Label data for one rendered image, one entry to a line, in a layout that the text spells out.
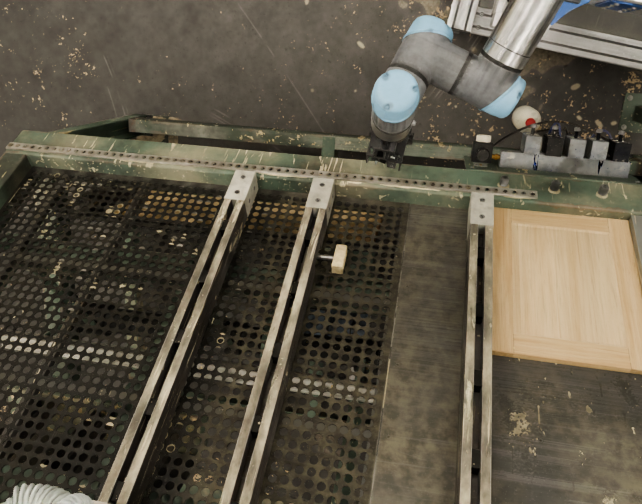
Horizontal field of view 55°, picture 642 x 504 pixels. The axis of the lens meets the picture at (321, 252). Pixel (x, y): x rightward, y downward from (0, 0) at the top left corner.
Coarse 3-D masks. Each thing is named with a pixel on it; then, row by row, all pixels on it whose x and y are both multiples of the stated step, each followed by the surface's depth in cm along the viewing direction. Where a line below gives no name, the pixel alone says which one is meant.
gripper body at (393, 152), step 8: (376, 136) 115; (408, 136) 123; (376, 144) 114; (384, 144) 119; (392, 144) 114; (400, 144) 120; (368, 152) 120; (376, 152) 117; (384, 152) 116; (392, 152) 115; (400, 152) 120; (376, 160) 124; (384, 160) 124; (392, 160) 119; (400, 160) 120
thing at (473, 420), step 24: (480, 216) 167; (480, 240) 166; (480, 264) 160; (480, 288) 155; (480, 312) 147; (480, 336) 146; (480, 360) 141; (480, 384) 134; (480, 408) 132; (480, 432) 127; (480, 456) 123; (456, 480) 126; (480, 480) 120
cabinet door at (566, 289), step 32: (512, 224) 172; (544, 224) 171; (576, 224) 171; (608, 224) 170; (512, 256) 164; (544, 256) 164; (576, 256) 163; (608, 256) 163; (512, 288) 157; (544, 288) 157; (576, 288) 156; (608, 288) 156; (640, 288) 155; (512, 320) 150; (544, 320) 150; (576, 320) 150; (608, 320) 150; (640, 320) 149; (512, 352) 144; (544, 352) 144; (576, 352) 144; (608, 352) 143; (640, 352) 143
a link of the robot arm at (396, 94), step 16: (384, 80) 100; (400, 80) 100; (416, 80) 102; (384, 96) 99; (400, 96) 99; (416, 96) 99; (384, 112) 101; (400, 112) 100; (384, 128) 107; (400, 128) 107
